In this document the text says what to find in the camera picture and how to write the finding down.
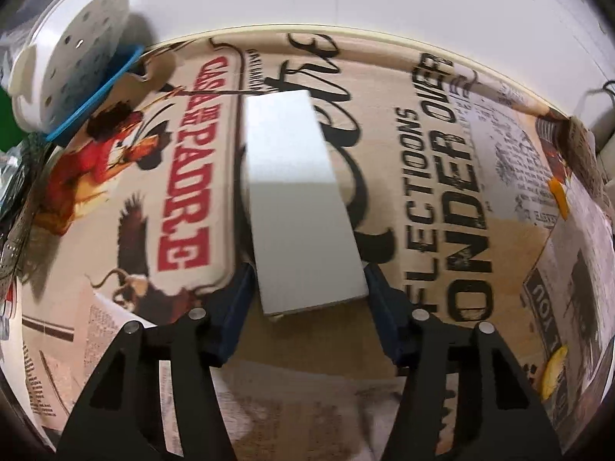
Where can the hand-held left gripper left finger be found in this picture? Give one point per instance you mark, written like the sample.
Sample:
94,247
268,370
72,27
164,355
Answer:
235,309

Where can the yellow peel piece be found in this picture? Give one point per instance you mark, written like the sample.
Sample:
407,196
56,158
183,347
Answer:
553,374

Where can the small white box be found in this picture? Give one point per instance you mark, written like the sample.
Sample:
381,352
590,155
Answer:
298,201

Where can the green plastic board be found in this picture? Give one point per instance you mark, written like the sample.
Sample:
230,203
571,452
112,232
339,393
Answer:
9,120

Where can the white perforated plastic lid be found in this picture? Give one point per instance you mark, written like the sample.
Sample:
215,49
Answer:
72,53

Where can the small orange peel piece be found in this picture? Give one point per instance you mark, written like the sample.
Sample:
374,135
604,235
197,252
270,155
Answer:
559,197

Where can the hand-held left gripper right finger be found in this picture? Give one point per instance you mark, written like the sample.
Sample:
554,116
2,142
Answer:
384,319

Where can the newspaper print tablecloth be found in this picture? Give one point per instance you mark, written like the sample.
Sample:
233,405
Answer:
432,177

